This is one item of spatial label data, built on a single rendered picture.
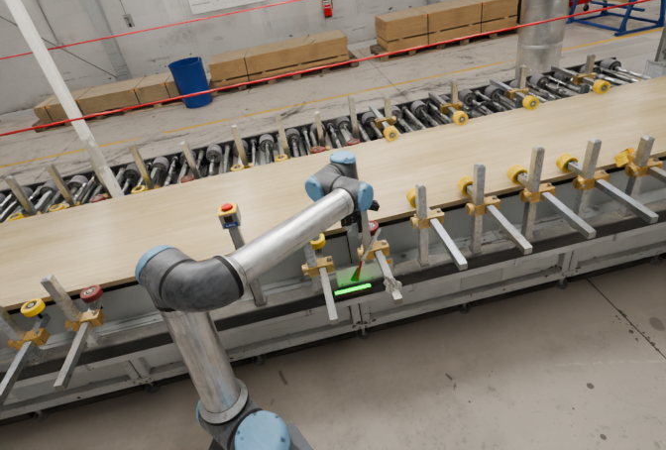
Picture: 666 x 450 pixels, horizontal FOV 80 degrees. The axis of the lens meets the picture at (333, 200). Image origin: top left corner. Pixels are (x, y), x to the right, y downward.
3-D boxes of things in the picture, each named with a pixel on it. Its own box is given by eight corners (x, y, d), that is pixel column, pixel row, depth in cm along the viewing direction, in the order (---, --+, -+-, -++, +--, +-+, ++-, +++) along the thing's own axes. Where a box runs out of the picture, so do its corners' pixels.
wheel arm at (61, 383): (67, 391, 143) (61, 384, 141) (57, 393, 143) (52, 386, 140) (104, 301, 179) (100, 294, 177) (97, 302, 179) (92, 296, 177)
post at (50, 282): (106, 356, 178) (48, 279, 152) (98, 358, 178) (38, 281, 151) (108, 349, 181) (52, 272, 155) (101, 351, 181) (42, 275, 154)
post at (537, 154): (531, 239, 186) (545, 147, 160) (524, 241, 186) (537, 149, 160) (527, 235, 189) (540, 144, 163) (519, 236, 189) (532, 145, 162)
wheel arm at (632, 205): (657, 222, 150) (660, 214, 148) (648, 224, 150) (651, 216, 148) (569, 163, 192) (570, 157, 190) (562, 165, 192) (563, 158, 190)
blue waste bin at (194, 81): (215, 105, 659) (200, 60, 619) (180, 112, 656) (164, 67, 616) (218, 94, 708) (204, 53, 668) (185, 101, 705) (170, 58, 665)
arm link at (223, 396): (233, 465, 123) (147, 285, 85) (201, 431, 134) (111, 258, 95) (270, 425, 133) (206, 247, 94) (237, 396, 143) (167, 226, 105)
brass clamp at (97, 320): (102, 326, 167) (96, 318, 164) (68, 334, 166) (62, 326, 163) (106, 315, 172) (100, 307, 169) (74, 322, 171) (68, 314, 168)
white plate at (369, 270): (393, 274, 181) (392, 258, 175) (338, 287, 179) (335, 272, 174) (393, 274, 181) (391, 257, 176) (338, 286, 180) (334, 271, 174)
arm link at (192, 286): (184, 299, 79) (377, 175, 123) (153, 277, 87) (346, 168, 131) (198, 341, 85) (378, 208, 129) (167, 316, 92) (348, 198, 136)
